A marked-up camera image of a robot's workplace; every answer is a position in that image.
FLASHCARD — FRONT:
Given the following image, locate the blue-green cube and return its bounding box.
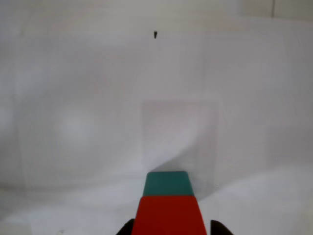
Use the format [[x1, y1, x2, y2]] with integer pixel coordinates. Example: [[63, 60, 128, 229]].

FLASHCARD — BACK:
[[142, 170, 195, 197]]

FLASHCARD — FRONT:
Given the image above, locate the red cube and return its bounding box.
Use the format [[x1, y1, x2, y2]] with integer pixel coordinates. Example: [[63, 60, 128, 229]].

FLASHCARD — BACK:
[[131, 195, 208, 235]]

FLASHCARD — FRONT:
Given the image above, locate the white paper sheet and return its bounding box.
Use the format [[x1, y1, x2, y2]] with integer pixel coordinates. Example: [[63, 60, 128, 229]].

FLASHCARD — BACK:
[[0, 9, 313, 235]]

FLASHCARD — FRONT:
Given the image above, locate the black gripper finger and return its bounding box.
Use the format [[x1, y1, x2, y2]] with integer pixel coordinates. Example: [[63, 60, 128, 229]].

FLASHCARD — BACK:
[[210, 219, 233, 235], [117, 218, 134, 235]]

